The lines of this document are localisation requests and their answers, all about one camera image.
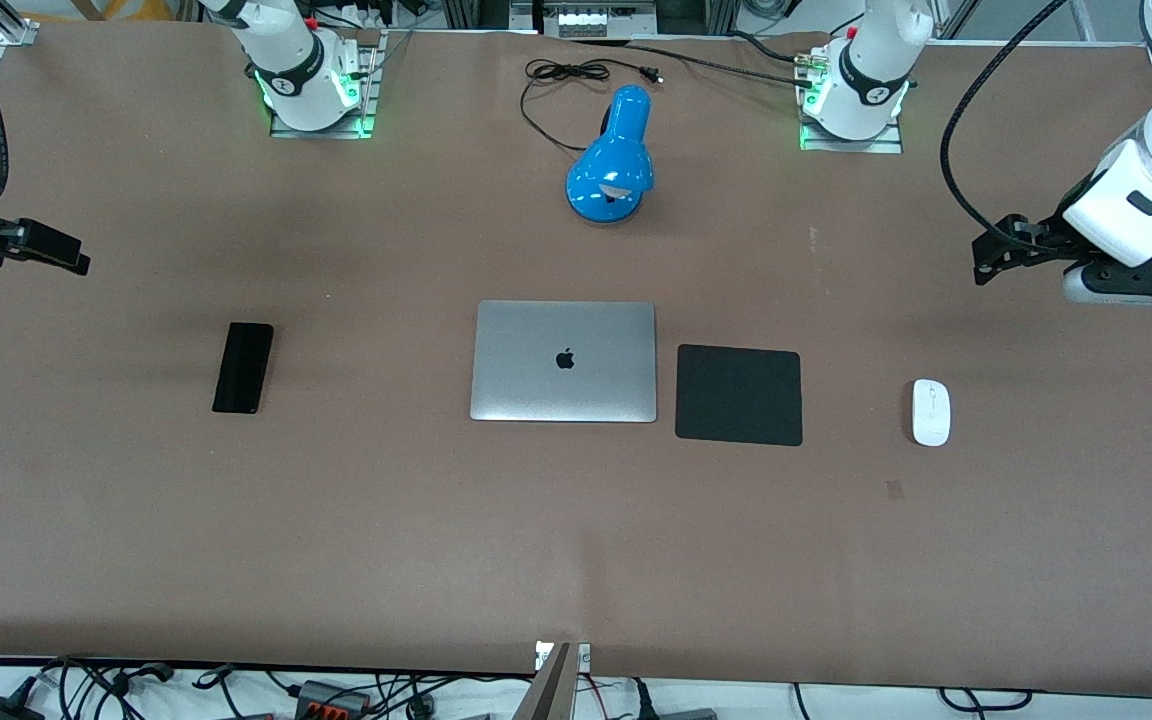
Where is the black mouse pad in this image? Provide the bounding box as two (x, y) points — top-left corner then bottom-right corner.
(674, 343), (804, 447)

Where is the white computer mouse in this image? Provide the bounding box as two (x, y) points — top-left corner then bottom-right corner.
(912, 378), (952, 448)

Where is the silver closed laptop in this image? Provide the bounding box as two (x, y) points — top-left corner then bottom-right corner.
(469, 300), (658, 424)

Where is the tangled black cable bundle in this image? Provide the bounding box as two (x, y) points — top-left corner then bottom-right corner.
(34, 655), (179, 720)

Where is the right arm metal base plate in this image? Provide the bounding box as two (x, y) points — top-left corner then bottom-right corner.
(268, 30), (378, 140)

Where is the black smartphone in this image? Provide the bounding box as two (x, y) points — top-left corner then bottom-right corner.
(211, 321), (275, 415)

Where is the black braided table cable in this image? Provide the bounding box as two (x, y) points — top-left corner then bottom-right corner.
(576, 30), (827, 91)

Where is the grey adapter with orange clips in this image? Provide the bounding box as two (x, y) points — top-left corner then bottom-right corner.
(276, 679), (373, 720)

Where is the brown table cover mat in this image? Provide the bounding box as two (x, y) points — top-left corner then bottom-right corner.
(0, 18), (1152, 701)

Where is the grey power strip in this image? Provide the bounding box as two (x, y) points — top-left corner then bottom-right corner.
(556, 0), (658, 40)

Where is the black lamp power cord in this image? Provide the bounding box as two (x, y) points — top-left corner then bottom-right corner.
(519, 58), (665, 157)

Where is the aluminium profile post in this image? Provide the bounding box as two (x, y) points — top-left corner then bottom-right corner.
(526, 643), (578, 720)

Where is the black looped cable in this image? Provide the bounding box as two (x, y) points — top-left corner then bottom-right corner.
(938, 687), (1034, 712)

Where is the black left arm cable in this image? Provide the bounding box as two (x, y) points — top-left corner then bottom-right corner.
(939, 0), (1073, 243)

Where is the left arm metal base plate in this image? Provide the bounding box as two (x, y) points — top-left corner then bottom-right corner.
(798, 45), (905, 155)

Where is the blue desk lamp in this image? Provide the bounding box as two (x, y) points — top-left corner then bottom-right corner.
(565, 84), (656, 225)

